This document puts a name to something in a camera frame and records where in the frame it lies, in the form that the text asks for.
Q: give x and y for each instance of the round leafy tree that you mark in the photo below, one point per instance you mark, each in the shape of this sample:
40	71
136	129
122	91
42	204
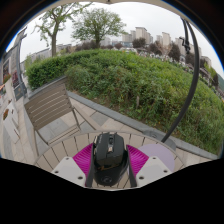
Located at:
96	23

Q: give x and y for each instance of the grey-brown slatted chair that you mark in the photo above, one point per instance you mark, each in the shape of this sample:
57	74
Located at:
46	106

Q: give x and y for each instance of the black computer mouse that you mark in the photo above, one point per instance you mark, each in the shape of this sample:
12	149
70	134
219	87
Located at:
108	156

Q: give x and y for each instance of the lilac mouse pad with wrist rest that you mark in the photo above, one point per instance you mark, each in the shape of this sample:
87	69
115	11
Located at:
160	151

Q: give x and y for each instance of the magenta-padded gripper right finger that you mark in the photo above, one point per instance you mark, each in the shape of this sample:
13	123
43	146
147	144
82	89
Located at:
137	160

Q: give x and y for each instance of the curved black umbrella pole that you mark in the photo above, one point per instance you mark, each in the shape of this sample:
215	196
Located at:
195	73

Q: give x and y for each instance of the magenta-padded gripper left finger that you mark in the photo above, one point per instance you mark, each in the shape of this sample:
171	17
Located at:
81	160

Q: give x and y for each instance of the white planter box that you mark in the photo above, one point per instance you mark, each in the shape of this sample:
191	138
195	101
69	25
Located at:
11	126

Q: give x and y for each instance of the group of pale tower buildings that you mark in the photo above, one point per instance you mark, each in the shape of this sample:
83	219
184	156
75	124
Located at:
141	32

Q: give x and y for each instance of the beige umbrella canopy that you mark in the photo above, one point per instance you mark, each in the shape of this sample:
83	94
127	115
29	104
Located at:
133	1

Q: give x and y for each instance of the green hedge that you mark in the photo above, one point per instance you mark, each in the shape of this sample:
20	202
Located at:
133	76

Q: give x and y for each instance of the thin sparse tree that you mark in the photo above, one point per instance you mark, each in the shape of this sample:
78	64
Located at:
53	43

